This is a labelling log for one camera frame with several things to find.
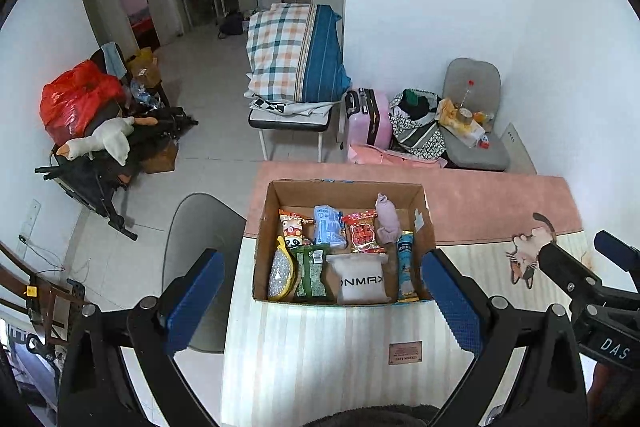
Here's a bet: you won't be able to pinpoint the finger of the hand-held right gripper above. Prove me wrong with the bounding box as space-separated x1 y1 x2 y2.
593 230 640 271
537 243 604 304

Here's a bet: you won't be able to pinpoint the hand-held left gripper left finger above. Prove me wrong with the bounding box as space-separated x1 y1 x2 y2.
57 248 226 427

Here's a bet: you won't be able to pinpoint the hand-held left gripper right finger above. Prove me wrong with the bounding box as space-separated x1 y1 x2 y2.
421 248 589 427

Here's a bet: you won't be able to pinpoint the blue stick packet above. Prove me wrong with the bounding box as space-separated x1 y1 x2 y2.
396 231 419 303

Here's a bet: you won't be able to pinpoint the grey mesh pouch yellow trim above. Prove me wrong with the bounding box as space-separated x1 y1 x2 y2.
268 235 297 301

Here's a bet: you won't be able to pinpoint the white plastic pouch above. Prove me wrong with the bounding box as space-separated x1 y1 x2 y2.
326 253 390 306

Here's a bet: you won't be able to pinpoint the purple socks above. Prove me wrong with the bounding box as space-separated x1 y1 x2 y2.
375 193 401 248

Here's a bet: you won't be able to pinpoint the red snack packet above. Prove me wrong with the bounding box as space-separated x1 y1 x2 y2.
341 210 389 255

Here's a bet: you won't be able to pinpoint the green snack packet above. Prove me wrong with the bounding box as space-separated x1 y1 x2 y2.
291 243 334 303

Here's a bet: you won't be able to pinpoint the panda print snack packet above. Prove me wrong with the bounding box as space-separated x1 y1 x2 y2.
278 208 315 248

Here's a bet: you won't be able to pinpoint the blue tissue packet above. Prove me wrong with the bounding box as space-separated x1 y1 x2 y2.
313 204 348 250

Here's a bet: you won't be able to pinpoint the grey shell chair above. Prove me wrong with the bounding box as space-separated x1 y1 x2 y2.
162 193 247 354

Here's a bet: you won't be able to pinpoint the person's dark fleece clothing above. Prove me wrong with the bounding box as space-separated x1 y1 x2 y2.
300 402 442 427

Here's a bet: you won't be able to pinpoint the grey padded chair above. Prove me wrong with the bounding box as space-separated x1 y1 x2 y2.
440 58 511 172

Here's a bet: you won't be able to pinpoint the brown cardboard box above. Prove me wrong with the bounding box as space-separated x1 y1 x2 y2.
140 139 180 176

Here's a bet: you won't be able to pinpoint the dark wooden chair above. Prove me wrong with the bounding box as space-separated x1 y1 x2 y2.
0 241 97 344

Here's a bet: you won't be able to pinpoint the white tissue pack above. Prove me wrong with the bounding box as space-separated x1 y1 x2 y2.
450 119 486 149

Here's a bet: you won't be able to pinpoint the black white patterned tote bag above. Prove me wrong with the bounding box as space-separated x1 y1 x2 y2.
389 89 447 160

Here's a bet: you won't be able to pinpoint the white goose plush toy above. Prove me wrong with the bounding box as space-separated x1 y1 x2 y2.
56 116 159 166

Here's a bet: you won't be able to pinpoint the yellow plastic bag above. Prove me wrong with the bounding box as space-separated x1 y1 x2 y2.
437 98 464 128

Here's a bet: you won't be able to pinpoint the pink suitcase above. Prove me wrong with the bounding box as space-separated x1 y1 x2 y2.
345 88 394 148

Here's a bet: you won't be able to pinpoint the black white patterned cloth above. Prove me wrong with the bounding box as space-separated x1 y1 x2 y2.
250 94 332 118

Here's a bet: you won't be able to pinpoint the red plastic bag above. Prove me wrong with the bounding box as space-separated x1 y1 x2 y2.
40 60 126 146

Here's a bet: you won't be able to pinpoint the yellow brown bag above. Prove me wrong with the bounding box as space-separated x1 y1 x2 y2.
125 47 161 83

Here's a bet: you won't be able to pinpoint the light blue cloth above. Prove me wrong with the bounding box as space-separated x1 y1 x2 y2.
102 42 129 78

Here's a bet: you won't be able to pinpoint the plaid quilt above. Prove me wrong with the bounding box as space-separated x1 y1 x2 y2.
245 3 319 100

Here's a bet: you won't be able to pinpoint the blue striped quilt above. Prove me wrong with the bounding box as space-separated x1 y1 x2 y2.
295 4 353 103

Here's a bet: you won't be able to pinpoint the black folded stroller frame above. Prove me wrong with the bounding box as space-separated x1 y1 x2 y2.
35 107 199 242

